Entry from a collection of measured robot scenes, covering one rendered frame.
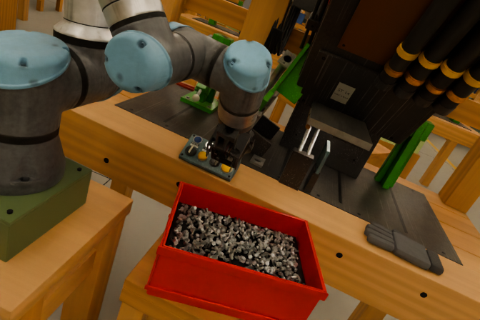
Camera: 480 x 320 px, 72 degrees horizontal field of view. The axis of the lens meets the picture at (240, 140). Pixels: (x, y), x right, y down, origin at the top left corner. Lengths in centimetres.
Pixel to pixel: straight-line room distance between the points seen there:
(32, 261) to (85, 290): 29
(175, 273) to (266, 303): 18
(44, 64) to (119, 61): 16
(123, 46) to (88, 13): 24
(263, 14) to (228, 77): 86
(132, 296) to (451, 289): 72
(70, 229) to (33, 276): 11
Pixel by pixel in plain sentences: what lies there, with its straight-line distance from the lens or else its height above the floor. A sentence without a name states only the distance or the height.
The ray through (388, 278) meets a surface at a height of 85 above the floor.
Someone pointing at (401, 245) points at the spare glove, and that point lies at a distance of 96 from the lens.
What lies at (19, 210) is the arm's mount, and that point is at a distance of 62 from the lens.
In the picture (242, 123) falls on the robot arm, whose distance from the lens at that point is 59.
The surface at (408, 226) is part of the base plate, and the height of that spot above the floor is 90.
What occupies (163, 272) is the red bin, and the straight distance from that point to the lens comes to 64.
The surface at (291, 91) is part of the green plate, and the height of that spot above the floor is 113.
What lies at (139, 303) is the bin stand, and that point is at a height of 76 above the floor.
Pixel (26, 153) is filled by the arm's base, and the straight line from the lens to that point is 62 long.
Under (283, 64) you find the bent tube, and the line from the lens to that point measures 105.
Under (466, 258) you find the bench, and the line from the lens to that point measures 125.
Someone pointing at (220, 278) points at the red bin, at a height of 89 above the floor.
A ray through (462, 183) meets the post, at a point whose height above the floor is 99.
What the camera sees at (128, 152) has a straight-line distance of 95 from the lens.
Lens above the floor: 133
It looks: 23 degrees down
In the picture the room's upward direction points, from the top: 22 degrees clockwise
